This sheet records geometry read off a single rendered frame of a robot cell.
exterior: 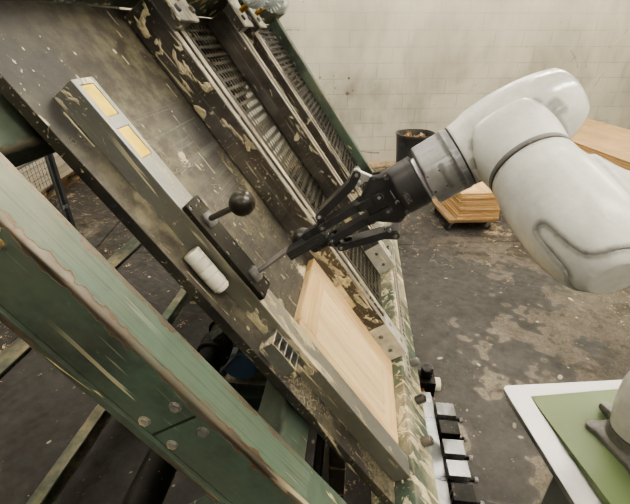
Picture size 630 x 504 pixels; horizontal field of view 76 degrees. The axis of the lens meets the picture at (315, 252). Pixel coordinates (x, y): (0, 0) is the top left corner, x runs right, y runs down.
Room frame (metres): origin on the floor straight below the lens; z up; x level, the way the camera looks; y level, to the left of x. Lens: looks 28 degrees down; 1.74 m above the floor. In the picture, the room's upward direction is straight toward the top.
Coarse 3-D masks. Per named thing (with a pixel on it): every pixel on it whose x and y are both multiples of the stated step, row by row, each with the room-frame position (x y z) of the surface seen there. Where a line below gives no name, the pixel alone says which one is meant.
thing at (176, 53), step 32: (160, 0) 0.95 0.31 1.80; (160, 32) 0.95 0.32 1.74; (160, 64) 0.95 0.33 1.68; (192, 64) 0.94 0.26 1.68; (192, 96) 0.94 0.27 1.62; (224, 96) 0.96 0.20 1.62; (224, 128) 0.94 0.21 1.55; (256, 160) 0.93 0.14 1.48; (288, 192) 0.92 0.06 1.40; (288, 224) 0.92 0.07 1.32; (320, 256) 0.91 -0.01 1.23; (352, 288) 0.90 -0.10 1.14; (384, 320) 0.91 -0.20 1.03
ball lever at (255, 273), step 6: (300, 228) 0.61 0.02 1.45; (306, 228) 0.61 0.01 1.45; (294, 234) 0.61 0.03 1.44; (300, 234) 0.60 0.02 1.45; (294, 240) 0.60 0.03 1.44; (282, 252) 0.60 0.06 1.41; (276, 258) 0.59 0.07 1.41; (264, 264) 0.59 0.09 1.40; (270, 264) 0.59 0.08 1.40; (252, 270) 0.58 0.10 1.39; (258, 270) 0.59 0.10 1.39; (252, 276) 0.58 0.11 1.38; (258, 276) 0.58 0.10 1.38
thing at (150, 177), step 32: (64, 96) 0.59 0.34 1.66; (96, 128) 0.58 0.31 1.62; (128, 160) 0.58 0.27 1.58; (160, 160) 0.62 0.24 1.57; (160, 192) 0.58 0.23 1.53; (192, 224) 0.57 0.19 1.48; (256, 320) 0.56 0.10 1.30; (288, 320) 0.59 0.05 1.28; (320, 352) 0.59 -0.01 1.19; (320, 384) 0.55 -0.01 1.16; (352, 416) 0.54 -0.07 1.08; (384, 448) 0.53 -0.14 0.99
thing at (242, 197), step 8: (240, 192) 0.53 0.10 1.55; (248, 192) 0.54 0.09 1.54; (232, 200) 0.52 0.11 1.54; (240, 200) 0.52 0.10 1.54; (248, 200) 0.52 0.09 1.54; (224, 208) 0.56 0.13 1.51; (232, 208) 0.52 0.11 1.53; (240, 208) 0.52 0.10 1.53; (248, 208) 0.52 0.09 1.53; (208, 216) 0.59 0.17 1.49; (216, 216) 0.57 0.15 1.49; (208, 224) 0.58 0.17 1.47
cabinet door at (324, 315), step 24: (312, 264) 0.88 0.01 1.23; (312, 288) 0.79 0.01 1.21; (336, 288) 0.91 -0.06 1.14; (312, 312) 0.72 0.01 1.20; (336, 312) 0.82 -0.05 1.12; (312, 336) 0.65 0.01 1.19; (336, 336) 0.73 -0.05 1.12; (360, 336) 0.84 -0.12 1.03; (336, 360) 0.66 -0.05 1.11; (360, 360) 0.75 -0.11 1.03; (384, 360) 0.85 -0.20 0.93; (360, 384) 0.67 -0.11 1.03; (384, 384) 0.76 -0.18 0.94; (384, 408) 0.68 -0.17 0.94
